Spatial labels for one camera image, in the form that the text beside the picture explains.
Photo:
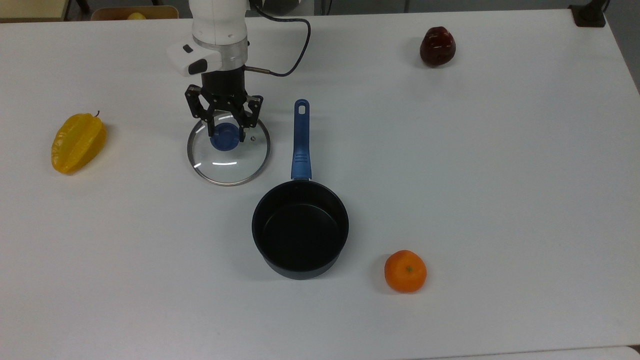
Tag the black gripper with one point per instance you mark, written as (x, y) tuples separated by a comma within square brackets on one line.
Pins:
[(224, 85)]

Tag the glass lid with blue knob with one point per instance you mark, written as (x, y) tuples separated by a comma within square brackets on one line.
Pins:
[(226, 141)]

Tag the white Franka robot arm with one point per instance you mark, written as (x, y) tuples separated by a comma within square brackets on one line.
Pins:
[(220, 22)]

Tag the yellow fruit in box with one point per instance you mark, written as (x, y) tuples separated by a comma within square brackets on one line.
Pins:
[(136, 16)]

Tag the wooden box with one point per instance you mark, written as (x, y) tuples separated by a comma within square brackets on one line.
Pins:
[(107, 13)]

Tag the yellow starfruit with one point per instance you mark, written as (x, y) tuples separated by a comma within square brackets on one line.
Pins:
[(77, 145)]

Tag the wooden desk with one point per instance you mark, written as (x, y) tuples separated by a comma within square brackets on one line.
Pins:
[(30, 9)]

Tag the dark red apple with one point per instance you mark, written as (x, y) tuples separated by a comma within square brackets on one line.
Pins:
[(437, 47)]

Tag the orange mandarin fruit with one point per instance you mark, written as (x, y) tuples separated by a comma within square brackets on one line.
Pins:
[(405, 271)]

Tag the black table clamp mount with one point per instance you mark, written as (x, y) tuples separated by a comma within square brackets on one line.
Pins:
[(590, 15)]

